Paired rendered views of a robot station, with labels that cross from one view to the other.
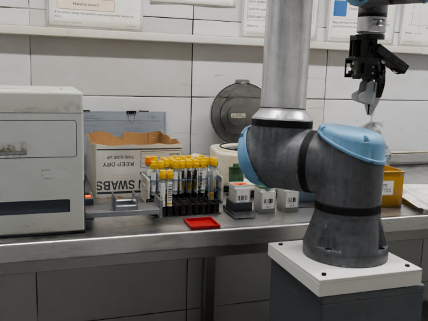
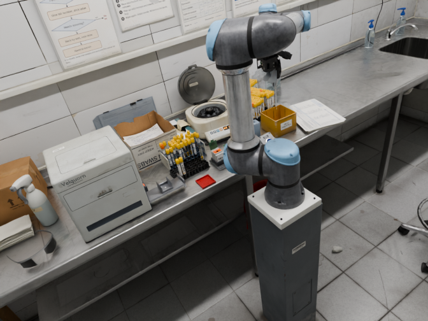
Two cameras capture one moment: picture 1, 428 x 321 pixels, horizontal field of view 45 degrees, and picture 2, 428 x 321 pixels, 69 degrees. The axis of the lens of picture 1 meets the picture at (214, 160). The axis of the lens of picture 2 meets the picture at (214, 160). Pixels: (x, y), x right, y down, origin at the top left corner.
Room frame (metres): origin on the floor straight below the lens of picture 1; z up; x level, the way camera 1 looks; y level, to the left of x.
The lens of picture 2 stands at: (0.06, 0.10, 1.74)
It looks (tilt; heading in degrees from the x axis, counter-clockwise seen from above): 35 degrees down; 353
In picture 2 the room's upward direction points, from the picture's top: 11 degrees counter-clockwise
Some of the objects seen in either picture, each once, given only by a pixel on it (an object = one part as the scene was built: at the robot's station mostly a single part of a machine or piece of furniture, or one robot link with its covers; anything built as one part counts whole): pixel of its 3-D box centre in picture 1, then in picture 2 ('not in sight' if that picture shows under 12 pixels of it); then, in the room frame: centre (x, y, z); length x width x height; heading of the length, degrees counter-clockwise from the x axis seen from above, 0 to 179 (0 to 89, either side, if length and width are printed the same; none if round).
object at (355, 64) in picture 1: (366, 57); (268, 56); (1.41, -0.40, 1.27); 0.09 x 0.08 x 0.12; 105
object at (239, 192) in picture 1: (239, 195); (218, 156); (1.25, -0.07, 0.92); 0.05 x 0.04 x 0.06; 19
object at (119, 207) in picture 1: (114, 205); (160, 188); (1.12, 0.22, 0.92); 0.21 x 0.07 x 0.05; 109
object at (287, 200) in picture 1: (287, 197); not in sight; (1.30, -0.19, 0.91); 0.05 x 0.04 x 0.07; 19
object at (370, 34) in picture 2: not in sight; (369, 34); (2.25, -1.53, 0.97); 0.08 x 0.07 x 0.20; 112
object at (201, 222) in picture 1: (201, 223); (205, 181); (1.15, 0.02, 0.88); 0.07 x 0.07 x 0.01; 19
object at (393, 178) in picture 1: (369, 184); (278, 121); (1.42, -0.43, 0.93); 0.13 x 0.13 x 0.10; 15
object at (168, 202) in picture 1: (182, 189); (187, 160); (1.26, 0.08, 0.93); 0.17 x 0.09 x 0.11; 109
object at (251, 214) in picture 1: (239, 206); (218, 161); (1.25, -0.07, 0.89); 0.09 x 0.05 x 0.04; 19
